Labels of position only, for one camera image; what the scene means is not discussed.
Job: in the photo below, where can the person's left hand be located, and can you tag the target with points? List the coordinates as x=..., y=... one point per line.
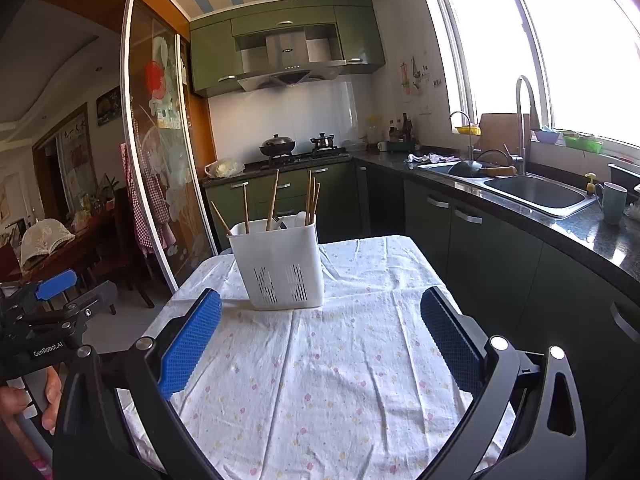
x=52, y=395

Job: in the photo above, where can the yellow faucet basket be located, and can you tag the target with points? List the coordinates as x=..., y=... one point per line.
x=468, y=130

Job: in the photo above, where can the calligraphy wall poster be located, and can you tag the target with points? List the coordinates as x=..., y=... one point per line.
x=75, y=160

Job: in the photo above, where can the floral glass sliding door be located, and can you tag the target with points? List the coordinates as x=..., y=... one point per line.
x=165, y=160

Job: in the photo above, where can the clear plastic container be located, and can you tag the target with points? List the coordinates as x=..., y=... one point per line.
x=356, y=146

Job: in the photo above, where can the framed wall picture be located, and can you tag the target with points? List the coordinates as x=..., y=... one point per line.
x=107, y=105

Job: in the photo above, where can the row of condiment bottles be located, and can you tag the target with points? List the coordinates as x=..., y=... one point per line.
x=401, y=130

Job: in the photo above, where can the small steel pot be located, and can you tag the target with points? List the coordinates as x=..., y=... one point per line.
x=322, y=141

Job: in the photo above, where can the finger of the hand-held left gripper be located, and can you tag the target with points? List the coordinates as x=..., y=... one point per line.
x=92, y=305
x=57, y=282

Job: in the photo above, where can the green upper kitchen cabinets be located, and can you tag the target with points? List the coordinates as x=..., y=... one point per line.
x=215, y=55

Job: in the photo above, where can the floral white tablecloth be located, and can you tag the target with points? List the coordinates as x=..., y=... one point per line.
x=325, y=385

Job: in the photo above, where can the steel range hood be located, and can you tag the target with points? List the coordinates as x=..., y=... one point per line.
x=285, y=55

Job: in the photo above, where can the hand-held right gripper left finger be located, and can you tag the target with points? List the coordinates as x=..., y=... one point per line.
x=192, y=345

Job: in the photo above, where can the blue bowl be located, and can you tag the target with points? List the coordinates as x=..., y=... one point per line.
x=546, y=135

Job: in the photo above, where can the green plastic tray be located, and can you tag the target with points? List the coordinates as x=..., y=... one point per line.
x=582, y=143

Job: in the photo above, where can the potted plant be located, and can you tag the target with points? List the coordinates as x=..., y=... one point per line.
x=107, y=191

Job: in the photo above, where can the green dish tray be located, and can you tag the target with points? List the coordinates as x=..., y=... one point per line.
x=400, y=147

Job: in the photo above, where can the white plastic utensil holder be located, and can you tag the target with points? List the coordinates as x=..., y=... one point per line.
x=280, y=260

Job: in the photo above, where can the white plastic bag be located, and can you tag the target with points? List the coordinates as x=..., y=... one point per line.
x=224, y=168

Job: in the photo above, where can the black lidded wok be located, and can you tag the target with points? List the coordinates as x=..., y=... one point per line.
x=276, y=146

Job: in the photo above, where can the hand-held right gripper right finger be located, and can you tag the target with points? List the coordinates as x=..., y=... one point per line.
x=450, y=340

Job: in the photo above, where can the tall steel faucet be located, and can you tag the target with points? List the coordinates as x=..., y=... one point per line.
x=521, y=125

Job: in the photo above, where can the white rag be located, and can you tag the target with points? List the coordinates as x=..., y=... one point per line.
x=425, y=158

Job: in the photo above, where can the dark wooden chair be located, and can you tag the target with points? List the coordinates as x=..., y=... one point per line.
x=130, y=255

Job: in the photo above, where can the clear jar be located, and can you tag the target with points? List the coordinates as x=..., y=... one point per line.
x=373, y=130

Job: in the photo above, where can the wooden cutting board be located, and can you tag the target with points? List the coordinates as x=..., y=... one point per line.
x=500, y=130

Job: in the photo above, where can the red checkered apron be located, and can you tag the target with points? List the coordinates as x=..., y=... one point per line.
x=142, y=200

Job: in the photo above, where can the kitchen window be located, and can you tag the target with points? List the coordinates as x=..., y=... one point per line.
x=575, y=35

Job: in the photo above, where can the white mesh food cover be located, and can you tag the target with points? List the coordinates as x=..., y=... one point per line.
x=45, y=240

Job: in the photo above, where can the gas stove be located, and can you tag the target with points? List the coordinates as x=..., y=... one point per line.
x=300, y=157

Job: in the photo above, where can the dark dining table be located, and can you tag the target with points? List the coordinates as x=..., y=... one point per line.
x=75, y=260

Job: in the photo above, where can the small steel faucet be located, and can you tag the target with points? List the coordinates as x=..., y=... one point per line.
x=470, y=147

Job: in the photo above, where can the wooden chopstick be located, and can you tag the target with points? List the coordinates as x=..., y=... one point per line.
x=221, y=218
x=312, y=202
x=246, y=207
x=308, y=197
x=316, y=205
x=272, y=200

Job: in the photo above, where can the grey mug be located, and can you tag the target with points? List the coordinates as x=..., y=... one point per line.
x=612, y=203

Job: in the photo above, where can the steel kitchen sink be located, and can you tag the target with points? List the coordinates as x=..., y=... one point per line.
x=535, y=192

